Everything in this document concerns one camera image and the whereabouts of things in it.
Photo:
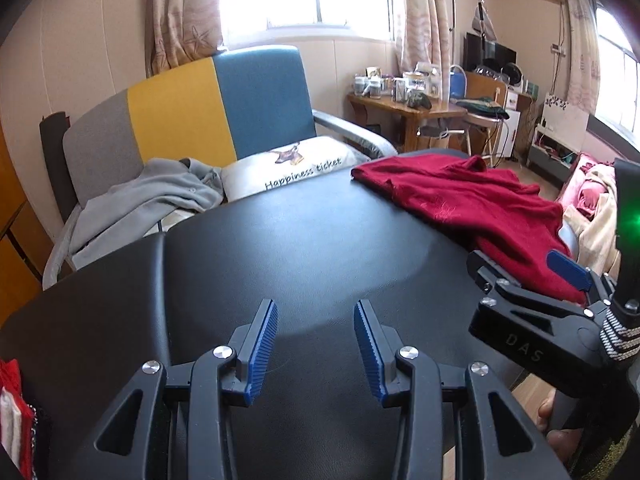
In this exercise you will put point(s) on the patterned beige curtain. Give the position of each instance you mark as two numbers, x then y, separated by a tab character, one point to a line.
580	45
420	15
182	15

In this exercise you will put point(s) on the stack of folded clothes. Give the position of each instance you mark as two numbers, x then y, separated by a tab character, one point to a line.
12	410

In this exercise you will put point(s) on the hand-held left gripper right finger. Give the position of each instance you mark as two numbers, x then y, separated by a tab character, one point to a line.
367	355

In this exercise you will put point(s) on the black monitor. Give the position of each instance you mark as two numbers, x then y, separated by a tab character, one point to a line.
492	52

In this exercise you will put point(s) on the cluster of jars and bottles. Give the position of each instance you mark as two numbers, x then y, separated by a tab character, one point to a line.
395	85

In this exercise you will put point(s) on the grey garment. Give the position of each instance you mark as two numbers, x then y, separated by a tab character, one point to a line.
130	200

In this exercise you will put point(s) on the wooden monitor desk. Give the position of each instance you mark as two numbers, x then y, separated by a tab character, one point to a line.
487	87

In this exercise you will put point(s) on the small side window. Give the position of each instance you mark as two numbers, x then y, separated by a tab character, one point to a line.
617	65

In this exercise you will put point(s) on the red sweater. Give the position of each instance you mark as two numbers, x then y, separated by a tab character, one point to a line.
475	200

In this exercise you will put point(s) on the orange wooden cabinet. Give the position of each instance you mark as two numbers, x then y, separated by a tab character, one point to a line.
17	240

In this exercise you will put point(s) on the beige blanket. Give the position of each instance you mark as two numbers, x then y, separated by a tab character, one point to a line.
602	210

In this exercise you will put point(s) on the dark purple patterned garment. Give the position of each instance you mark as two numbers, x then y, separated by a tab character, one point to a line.
41	442

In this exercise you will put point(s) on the metal stool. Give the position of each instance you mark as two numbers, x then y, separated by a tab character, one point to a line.
450	132

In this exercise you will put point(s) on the grey yellow blue sofa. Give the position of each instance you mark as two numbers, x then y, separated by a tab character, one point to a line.
175	110

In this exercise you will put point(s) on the white floral board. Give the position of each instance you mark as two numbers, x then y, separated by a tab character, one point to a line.
565	117

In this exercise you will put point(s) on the dark green cloth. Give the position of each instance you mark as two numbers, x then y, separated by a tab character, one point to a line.
480	106

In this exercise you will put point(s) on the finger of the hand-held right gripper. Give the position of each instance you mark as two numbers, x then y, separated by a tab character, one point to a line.
520	340
565	265

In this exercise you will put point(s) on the white printed pillow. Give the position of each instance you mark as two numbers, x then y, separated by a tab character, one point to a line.
320	152

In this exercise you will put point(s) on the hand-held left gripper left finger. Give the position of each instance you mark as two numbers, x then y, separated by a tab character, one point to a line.
262	355

